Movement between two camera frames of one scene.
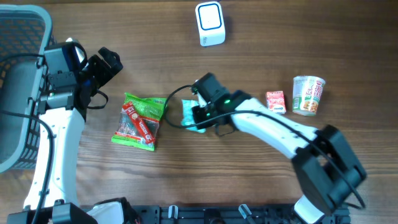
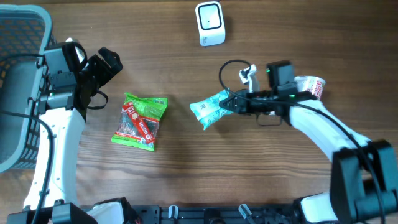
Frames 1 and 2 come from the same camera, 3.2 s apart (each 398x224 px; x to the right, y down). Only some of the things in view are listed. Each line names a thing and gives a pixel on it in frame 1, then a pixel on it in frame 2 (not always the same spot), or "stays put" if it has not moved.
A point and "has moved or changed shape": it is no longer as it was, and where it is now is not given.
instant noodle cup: (306, 92) stays put
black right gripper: (197, 111) to (242, 106)
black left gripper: (107, 73) stays put
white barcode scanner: (210, 23) stays put
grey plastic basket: (26, 38) stays put
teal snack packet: (187, 116) has moved or changed shape
